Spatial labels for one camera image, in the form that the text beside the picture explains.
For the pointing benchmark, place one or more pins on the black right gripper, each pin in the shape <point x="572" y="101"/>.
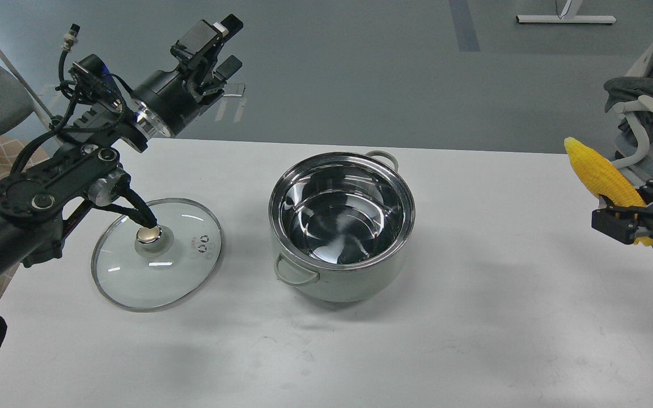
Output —
<point x="627" y="219"/>

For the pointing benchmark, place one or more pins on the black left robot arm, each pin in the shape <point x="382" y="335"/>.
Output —
<point x="61" y="175"/>

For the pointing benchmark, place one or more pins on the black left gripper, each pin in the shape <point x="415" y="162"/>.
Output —
<point x="177" y="96"/>

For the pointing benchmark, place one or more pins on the grey-green steel cooking pot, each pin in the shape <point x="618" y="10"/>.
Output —
<point x="341" y="223"/>

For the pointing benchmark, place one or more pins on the glass pot lid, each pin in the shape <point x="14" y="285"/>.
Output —
<point x="144" y="270"/>

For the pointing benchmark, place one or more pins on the yellow toy corn cob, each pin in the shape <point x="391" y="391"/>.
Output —
<point x="600" y="177"/>

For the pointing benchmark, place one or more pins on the white desk foot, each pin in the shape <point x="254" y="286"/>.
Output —
<point x="567" y="15"/>

